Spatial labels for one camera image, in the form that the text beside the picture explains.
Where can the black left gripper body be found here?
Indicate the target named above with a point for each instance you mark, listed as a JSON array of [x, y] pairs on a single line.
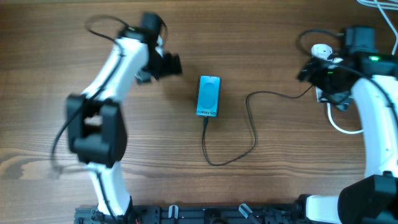
[[160, 66]]

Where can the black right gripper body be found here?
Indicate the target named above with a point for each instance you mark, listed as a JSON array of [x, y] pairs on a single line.
[[333, 89]]

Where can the blue Galaxy S25 smartphone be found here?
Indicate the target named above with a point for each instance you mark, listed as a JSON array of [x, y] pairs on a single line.
[[208, 96]]

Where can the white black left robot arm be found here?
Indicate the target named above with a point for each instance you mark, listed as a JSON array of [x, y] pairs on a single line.
[[95, 126]]

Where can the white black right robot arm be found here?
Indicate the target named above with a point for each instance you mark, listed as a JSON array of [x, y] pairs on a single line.
[[348, 67]]

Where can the white power strip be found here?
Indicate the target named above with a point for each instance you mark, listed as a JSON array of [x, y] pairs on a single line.
[[322, 51]]

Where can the black aluminium mounting rail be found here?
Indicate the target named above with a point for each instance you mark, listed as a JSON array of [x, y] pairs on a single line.
[[145, 214]]

